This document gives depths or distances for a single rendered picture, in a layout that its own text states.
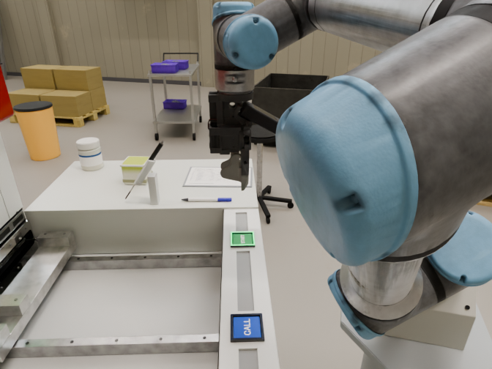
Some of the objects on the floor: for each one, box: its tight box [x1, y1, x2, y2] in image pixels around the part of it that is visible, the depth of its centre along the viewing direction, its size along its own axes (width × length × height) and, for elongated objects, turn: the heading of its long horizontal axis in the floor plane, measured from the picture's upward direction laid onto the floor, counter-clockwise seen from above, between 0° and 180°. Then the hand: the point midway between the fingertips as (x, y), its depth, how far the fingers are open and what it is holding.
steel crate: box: [252, 73, 329, 146], centre depth 437 cm, size 82×101×68 cm
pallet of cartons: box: [8, 64, 111, 127], centre depth 516 cm, size 84×116×68 cm
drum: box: [13, 101, 61, 161], centre depth 383 cm, size 35×36×56 cm
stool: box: [250, 124, 294, 223], centre depth 282 cm, size 54×51×64 cm
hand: (246, 184), depth 79 cm, fingers closed
